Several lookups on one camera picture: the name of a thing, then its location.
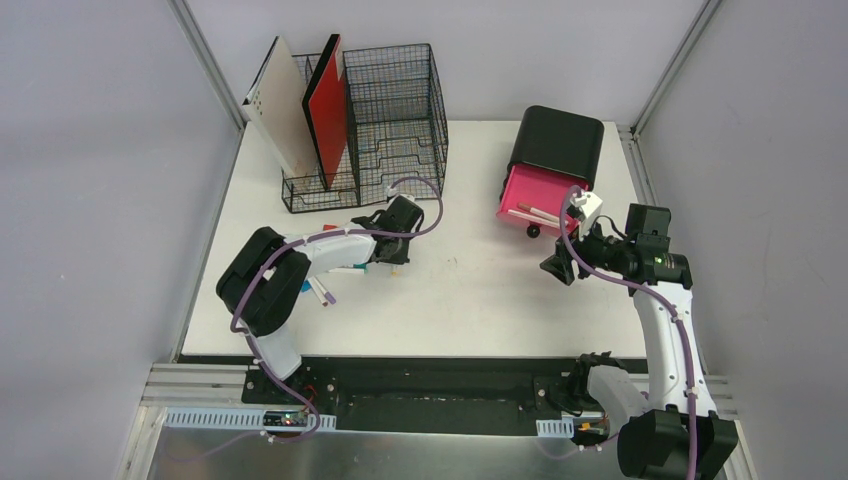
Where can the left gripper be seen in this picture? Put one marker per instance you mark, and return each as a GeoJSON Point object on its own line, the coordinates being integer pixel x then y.
{"type": "Point", "coordinates": [374, 223]}

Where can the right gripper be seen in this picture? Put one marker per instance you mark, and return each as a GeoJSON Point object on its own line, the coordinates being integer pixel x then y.
{"type": "Point", "coordinates": [560, 264]}

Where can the brown cap white marker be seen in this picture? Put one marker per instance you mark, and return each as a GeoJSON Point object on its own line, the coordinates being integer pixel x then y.
{"type": "Point", "coordinates": [538, 212]}

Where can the black pink drawer unit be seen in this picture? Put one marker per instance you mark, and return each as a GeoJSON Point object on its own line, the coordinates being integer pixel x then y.
{"type": "Point", "coordinates": [553, 151]}

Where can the red A4 folder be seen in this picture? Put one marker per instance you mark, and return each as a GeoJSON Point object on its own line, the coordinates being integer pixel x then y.
{"type": "Point", "coordinates": [325, 108]}

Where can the white A4 folder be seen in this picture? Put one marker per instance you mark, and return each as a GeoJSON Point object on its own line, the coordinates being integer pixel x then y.
{"type": "Point", "coordinates": [273, 105]}

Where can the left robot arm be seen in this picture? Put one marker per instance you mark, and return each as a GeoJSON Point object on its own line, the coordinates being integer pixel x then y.
{"type": "Point", "coordinates": [263, 283]}

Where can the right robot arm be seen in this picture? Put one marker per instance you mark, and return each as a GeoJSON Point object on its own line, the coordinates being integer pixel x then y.
{"type": "Point", "coordinates": [673, 429]}

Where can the purple cap white marker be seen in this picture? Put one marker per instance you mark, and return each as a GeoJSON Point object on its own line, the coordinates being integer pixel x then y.
{"type": "Point", "coordinates": [322, 293]}

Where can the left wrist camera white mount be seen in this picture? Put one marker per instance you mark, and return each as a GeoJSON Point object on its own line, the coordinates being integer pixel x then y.
{"type": "Point", "coordinates": [394, 195]}

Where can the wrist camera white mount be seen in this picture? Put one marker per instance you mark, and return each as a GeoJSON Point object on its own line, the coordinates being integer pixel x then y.
{"type": "Point", "coordinates": [394, 195]}
{"type": "Point", "coordinates": [584, 208]}

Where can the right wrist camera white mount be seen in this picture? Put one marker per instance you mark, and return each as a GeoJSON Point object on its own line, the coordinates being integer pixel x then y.
{"type": "Point", "coordinates": [584, 208]}

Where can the black wire mesh desk organizer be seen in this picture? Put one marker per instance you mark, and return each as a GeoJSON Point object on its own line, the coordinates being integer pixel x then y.
{"type": "Point", "coordinates": [397, 132]}

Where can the black mounting base plate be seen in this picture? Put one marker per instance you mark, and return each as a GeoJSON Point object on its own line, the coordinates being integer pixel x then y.
{"type": "Point", "coordinates": [476, 396]}

